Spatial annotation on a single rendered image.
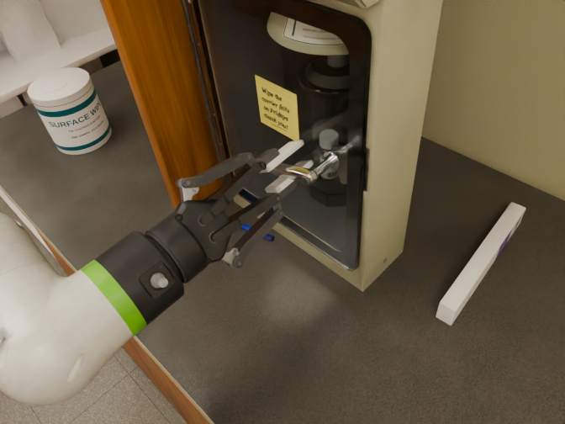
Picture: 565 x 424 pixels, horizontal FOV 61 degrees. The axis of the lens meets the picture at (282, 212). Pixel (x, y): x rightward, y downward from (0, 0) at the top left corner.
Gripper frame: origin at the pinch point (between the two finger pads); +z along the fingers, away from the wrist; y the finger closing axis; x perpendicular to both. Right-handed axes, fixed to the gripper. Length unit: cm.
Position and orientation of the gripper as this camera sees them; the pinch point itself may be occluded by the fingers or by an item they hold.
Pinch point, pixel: (285, 166)
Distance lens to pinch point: 64.1
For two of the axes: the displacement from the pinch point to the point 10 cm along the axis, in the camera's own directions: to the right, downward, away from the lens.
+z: 6.9, -5.7, 4.4
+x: -5.5, -0.3, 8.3
